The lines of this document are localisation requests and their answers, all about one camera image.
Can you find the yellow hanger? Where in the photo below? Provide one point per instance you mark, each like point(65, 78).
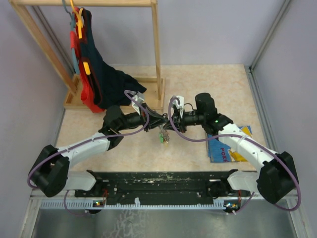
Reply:
point(79, 25)

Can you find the green key tag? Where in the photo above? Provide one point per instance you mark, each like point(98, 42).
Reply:
point(161, 138)

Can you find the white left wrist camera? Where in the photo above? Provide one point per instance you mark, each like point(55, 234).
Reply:
point(139, 98)

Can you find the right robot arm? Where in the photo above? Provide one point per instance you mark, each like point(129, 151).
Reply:
point(275, 174)

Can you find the red garment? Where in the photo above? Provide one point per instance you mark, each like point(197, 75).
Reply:
point(88, 95)

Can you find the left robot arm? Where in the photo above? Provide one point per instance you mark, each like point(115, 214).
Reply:
point(50, 172)

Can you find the teal hanger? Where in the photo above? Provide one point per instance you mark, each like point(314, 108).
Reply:
point(73, 44)

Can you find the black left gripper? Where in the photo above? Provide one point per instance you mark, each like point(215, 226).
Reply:
point(155, 119)

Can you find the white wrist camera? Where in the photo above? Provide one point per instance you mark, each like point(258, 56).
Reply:
point(139, 98)
point(178, 101)

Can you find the blue yellow booklet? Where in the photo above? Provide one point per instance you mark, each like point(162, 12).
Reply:
point(221, 153)

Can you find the aluminium corner rail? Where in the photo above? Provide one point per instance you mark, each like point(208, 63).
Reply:
point(270, 34)

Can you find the dark navy garment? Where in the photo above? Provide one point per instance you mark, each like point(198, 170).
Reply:
point(108, 82)

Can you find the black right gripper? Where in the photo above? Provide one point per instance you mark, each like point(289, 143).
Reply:
point(180, 125)

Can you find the wooden clothes rack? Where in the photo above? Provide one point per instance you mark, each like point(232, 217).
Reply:
point(154, 95)

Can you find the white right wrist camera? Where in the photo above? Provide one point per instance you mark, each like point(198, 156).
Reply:
point(178, 101)

